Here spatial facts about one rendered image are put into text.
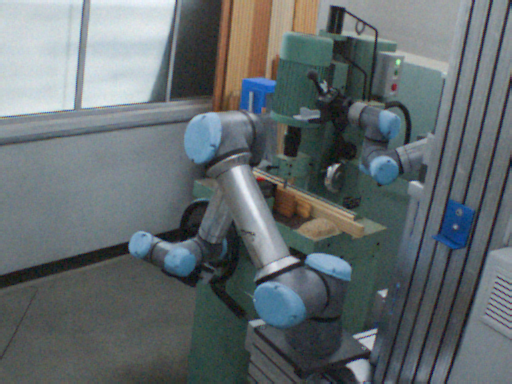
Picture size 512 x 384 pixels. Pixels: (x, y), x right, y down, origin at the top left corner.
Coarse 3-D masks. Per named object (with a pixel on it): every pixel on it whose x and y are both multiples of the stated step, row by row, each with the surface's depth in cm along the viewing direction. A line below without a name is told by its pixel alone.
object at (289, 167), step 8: (272, 160) 227; (280, 160) 224; (288, 160) 223; (296, 160) 226; (304, 160) 229; (280, 168) 225; (288, 168) 224; (296, 168) 227; (280, 176) 225; (288, 176) 225; (296, 176) 229
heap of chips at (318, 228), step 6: (306, 222) 209; (312, 222) 208; (318, 222) 208; (324, 222) 209; (330, 222) 211; (300, 228) 209; (306, 228) 207; (312, 228) 206; (318, 228) 206; (324, 228) 207; (330, 228) 209; (336, 228) 212; (306, 234) 206; (312, 234) 205; (318, 234) 205; (324, 234) 207; (330, 234) 209
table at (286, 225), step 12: (204, 180) 243; (204, 192) 238; (276, 216) 218; (300, 216) 221; (288, 228) 210; (288, 240) 211; (300, 240) 207; (312, 240) 203; (324, 240) 206; (336, 240) 211; (348, 240) 217; (312, 252) 204; (324, 252) 208
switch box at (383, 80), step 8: (384, 56) 225; (392, 56) 223; (400, 56) 227; (376, 64) 228; (384, 64) 225; (392, 64) 225; (400, 64) 229; (376, 72) 228; (384, 72) 226; (392, 72) 227; (400, 72) 230; (376, 80) 229; (384, 80) 226; (392, 80) 228; (376, 88) 229; (384, 88) 227; (384, 96) 228; (392, 96) 232
